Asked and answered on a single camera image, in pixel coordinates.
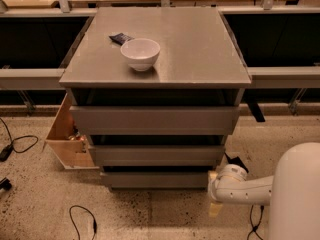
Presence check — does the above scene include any grey middle drawer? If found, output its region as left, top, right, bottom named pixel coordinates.
left=89, top=145, right=225, bottom=166

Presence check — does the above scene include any grey top drawer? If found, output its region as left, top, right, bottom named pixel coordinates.
left=70, top=106, right=239, bottom=135

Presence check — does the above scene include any grey metal rail left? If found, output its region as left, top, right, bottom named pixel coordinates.
left=0, top=69, right=64, bottom=90

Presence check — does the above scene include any black plug left floor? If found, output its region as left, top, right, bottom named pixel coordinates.
left=0, top=144, right=13, bottom=162

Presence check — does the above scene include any grey metal rail right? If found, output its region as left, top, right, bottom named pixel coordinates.
left=247, top=66, right=320, bottom=89

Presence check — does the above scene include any grey drawer cabinet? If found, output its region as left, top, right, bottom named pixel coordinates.
left=59, top=6, right=252, bottom=193

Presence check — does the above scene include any wooden box on floor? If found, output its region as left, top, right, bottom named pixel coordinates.
left=46, top=95, right=97, bottom=169

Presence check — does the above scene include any grey metal rail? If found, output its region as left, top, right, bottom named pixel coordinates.
left=247, top=66, right=320, bottom=89
left=0, top=69, right=64, bottom=90

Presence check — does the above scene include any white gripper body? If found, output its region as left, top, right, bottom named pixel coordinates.
left=208, top=164, right=247, bottom=203

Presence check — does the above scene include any black cable right floor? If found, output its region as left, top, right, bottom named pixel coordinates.
left=246, top=205, right=266, bottom=240

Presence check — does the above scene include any black power adapter right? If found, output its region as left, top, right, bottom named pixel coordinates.
left=225, top=152, right=249, bottom=173

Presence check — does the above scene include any grey drawer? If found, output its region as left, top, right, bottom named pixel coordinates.
left=70, top=106, right=239, bottom=135
left=101, top=172, right=208, bottom=189
left=89, top=145, right=225, bottom=166

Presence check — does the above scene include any white ceramic bowl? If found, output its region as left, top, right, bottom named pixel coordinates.
left=120, top=38, right=161, bottom=71

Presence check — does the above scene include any black cable bottom left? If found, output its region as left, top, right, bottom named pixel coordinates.
left=68, top=204, right=98, bottom=240

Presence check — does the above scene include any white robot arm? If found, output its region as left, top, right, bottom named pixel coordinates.
left=208, top=142, right=320, bottom=240

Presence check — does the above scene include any grey bottom drawer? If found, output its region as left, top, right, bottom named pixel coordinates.
left=101, top=172, right=208, bottom=189

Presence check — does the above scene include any black cable far left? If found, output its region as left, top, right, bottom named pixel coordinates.
left=0, top=117, right=40, bottom=154

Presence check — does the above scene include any dark blue snack packet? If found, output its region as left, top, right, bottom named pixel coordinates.
left=110, top=33, right=133, bottom=45

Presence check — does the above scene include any black object left edge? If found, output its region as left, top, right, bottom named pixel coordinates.
left=0, top=178, right=12, bottom=191

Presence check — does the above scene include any black cable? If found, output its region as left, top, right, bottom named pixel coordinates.
left=0, top=117, right=40, bottom=154
left=68, top=204, right=98, bottom=240

